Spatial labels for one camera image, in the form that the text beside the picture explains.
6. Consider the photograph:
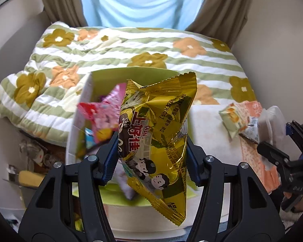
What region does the bright window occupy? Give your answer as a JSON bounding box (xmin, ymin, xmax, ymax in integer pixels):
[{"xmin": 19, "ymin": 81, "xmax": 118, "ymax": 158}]
[{"xmin": 78, "ymin": 0, "xmax": 213, "ymax": 31}]

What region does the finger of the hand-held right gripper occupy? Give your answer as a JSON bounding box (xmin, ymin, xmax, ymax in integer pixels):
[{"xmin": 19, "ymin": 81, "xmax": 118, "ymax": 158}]
[
  {"xmin": 285, "ymin": 120, "xmax": 303, "ymax": 154},
  {"xmin": 258, "ymin": 142, "xmax": 292, "ymax": 167}
]

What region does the orange cake snack packet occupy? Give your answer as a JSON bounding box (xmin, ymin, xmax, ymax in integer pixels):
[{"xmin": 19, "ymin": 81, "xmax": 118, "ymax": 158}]
[{"xmin": 218, "ymin": 103, "xmax": 250, "ymax": 139}]

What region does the orange patterned cloth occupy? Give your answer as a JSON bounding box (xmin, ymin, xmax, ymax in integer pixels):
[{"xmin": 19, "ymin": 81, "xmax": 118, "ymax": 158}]
[{"xmin": 239, "ymin": 101, "xmax": 281, "ymax": 194}]

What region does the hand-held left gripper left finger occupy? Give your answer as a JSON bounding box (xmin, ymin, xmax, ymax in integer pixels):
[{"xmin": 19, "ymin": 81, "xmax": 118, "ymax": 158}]
[{"xmin": 18, "ymin": 131, "xmax": 119, "ymax": 242}]

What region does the blue red snack packet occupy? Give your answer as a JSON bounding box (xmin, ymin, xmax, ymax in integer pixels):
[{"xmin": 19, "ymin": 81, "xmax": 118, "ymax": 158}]
[{"xmin": 77, "ymin": 127, "xmax": 99, "ymax": 157}]

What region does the white barcode snack packet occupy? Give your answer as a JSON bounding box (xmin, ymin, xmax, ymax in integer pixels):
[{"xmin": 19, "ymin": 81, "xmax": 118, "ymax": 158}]
[{"xmin": 240, "ymin": 117, "xmax": 262, "ymax": 143}]

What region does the green striped floral blanket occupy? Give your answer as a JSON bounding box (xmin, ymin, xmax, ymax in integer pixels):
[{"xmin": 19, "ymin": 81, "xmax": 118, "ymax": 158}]
[{"xmin": 0, "ymin": 21, "xmax": 258, "ymax": 147}]

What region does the light green cardboard box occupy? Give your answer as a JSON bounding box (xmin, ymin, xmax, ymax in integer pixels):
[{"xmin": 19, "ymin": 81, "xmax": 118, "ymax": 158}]
[{"xmin": 66, "ymin": 67, "xmax": 233, "ymax": 232}]

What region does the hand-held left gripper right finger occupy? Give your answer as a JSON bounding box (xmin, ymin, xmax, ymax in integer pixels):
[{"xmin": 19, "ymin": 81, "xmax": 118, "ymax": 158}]
[{"xmin": 185, "ymin": 135, "xmax": 286, "ymax": 242}]

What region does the yellow object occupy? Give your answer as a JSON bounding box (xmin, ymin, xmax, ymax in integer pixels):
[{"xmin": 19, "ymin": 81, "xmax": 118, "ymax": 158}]
[{"xmin": 19, "ymin": 170, "xmax": 45, "ymax": 188}]

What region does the clear plastic bag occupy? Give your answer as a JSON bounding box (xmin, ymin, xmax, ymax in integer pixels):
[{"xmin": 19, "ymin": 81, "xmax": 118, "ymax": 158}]
[{"xmin": 19, "ymin": 139, "xmax": 53, "ymax": 168}]

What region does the white printed snack packet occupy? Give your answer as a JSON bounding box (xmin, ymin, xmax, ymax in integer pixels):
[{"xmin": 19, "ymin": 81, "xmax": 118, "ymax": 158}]
[{"xmin": 258, "ymin": 106, "xmax": 286, "ymax": 147}]

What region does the pink yellow snack packet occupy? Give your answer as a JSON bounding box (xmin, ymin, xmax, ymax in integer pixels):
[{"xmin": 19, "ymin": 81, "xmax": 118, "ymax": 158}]
[{"xmin": 92, "ymin": 121, "xmax": 120, "ymax": 144}]

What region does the brown curtain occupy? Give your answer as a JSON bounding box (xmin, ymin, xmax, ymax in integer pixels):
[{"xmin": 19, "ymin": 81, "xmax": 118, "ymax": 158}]
[
  {"xmin": 185, "ymin": 0, "xmax": 255, "ymax": 49},
  {"xmin": 38, "ymin": 0, "xmax": 89, "ymax": 29}
]

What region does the gold snack packet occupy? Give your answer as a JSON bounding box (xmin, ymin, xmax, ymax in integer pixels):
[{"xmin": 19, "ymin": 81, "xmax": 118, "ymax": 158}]
[{"xmin": 119, "ymin": 72, "xmax": 198, "ymax": 227}]

